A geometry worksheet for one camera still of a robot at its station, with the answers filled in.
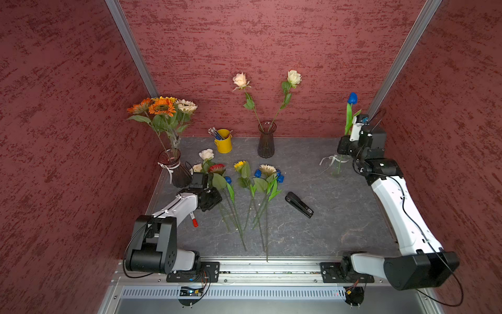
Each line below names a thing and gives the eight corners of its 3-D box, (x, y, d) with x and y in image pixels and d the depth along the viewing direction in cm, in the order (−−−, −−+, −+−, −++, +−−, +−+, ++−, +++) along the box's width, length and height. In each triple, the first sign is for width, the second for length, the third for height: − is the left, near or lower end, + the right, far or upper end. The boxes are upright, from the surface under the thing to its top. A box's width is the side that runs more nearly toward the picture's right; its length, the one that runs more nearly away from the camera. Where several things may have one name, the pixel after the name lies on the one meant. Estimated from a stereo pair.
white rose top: (200, 161, 111) (197, 155, 107) (201, 154, 114) (199, 148, 110) (213, 161, 111) (211, 155, 107) (214, 154, 114) (212, 148, 110)
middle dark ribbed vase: (257, 158, 113) (258, 133, 97) (257, 146, 119) (258, 120, 103) (273, 158, 113) (277, 133, 97) (273, 146, 120) (275, 120, 103)
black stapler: (284, 199, 97) (285, 195, 93) (288, 195, 98) (289, 190, 95) (309, 219, 90) (311, 215, 87) (313, 214, 92) (315, 210, 88)
